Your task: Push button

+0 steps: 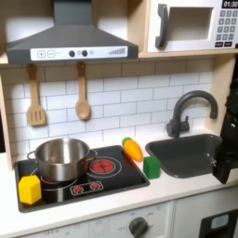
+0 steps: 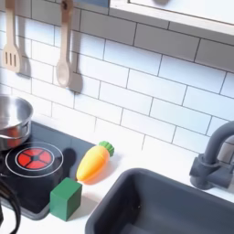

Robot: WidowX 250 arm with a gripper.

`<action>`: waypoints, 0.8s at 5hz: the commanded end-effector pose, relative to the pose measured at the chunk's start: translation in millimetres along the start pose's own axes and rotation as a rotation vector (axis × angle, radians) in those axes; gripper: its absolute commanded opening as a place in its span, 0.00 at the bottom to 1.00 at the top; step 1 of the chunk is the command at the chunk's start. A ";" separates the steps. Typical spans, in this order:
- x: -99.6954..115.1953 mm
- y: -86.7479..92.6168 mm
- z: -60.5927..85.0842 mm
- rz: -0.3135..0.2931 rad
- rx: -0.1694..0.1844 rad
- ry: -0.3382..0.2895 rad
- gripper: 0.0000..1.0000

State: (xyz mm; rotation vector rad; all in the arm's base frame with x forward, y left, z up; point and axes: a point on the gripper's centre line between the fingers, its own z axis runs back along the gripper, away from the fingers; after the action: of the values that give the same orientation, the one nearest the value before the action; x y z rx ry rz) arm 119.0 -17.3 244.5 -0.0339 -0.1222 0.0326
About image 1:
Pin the white cabinet door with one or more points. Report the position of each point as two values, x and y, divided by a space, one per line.
189 210

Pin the dark grey sink basin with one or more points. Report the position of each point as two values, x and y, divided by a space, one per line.
186 155

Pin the white oven control panel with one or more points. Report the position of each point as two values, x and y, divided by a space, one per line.
105 224

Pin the green block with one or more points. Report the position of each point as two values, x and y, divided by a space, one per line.
152 168

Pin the yellow hexagonal block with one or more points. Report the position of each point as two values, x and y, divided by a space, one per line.
29 190

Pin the steel pot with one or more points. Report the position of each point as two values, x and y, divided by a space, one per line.
62 161

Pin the wooden slotted spatula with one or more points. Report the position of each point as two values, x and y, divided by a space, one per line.
36 114

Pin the dark grey oven knob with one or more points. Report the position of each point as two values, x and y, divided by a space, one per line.
138 227

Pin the grey range hood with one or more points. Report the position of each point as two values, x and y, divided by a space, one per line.
77 38

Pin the white toy microwave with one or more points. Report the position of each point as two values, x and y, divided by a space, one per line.
189 42

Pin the black toy stove top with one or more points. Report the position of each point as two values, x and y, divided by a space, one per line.
124 176

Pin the dark grey tap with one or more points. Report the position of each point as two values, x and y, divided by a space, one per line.
178 124

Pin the orange toy carrot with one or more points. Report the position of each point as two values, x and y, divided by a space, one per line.
134 150

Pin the wooden spoon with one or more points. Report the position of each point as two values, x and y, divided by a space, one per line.
82 108

